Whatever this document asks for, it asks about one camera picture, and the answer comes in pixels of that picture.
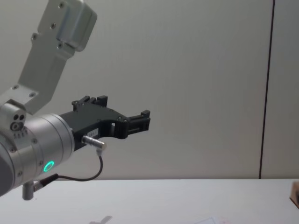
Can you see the table cloth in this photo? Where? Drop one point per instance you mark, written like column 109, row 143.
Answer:
column 163, row 200

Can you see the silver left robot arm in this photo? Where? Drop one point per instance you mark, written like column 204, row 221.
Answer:
column 35, row 137

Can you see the brown cardboard tray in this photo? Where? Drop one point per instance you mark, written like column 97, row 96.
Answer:
column 294, row 193

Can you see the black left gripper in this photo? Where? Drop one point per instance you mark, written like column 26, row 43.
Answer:
column 93, row 121

